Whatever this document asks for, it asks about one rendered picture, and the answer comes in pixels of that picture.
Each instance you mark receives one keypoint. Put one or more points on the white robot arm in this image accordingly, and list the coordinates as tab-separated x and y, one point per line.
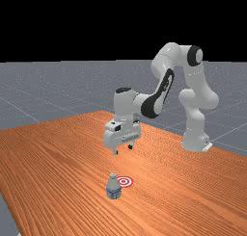
193	95

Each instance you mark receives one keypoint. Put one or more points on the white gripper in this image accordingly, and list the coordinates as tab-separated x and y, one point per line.
120	136

